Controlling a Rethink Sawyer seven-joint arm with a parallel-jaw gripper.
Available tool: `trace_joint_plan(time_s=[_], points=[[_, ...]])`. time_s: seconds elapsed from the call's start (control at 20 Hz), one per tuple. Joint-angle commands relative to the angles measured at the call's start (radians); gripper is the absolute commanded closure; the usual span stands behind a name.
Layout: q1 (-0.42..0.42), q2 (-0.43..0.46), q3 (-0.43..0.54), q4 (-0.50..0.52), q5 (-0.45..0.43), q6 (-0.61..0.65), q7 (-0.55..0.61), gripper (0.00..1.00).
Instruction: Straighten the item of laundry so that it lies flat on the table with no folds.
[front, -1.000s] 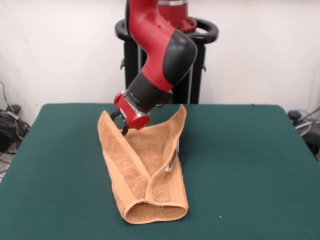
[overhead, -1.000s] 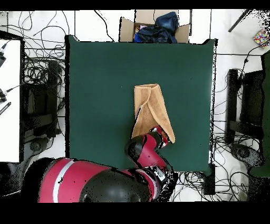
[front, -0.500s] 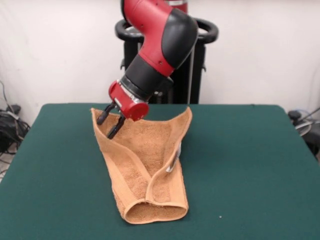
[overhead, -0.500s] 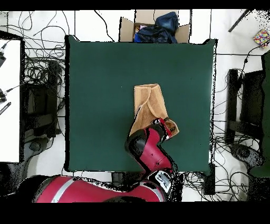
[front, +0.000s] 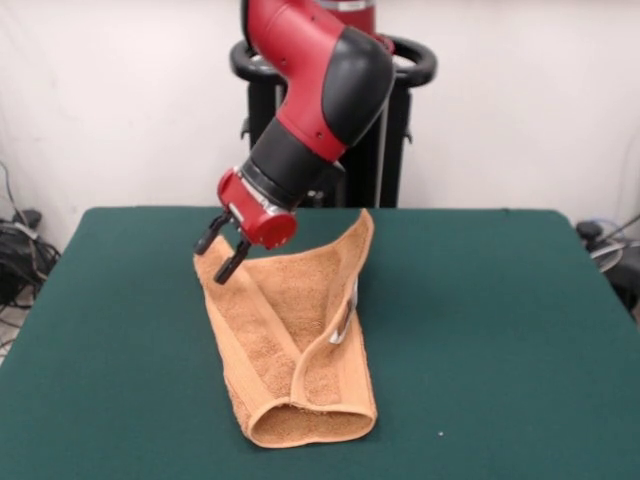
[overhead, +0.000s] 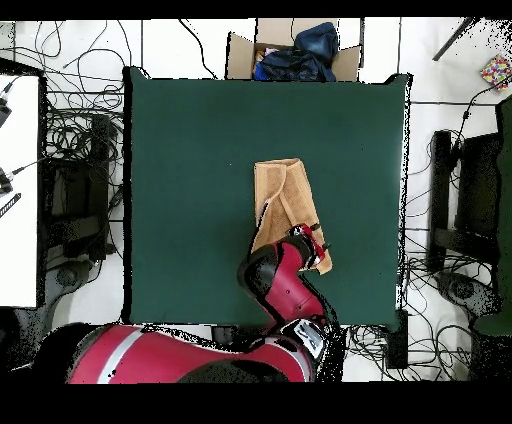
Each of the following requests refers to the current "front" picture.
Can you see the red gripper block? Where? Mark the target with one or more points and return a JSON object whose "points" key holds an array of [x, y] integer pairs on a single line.
{"points": [[255, 215]]}

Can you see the dark green table cloth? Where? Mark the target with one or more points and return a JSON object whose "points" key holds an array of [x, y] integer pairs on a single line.
{"points": [[500, 350]]}

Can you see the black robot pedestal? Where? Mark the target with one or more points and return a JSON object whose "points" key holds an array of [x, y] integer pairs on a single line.
{"points": [[395, 150]]}

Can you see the tan terry towel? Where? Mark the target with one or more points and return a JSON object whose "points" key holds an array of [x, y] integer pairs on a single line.
{"points": [[290, 310]]}

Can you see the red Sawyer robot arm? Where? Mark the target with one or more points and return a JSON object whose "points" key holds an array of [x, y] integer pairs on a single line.
{"points": [[325, 90]]}

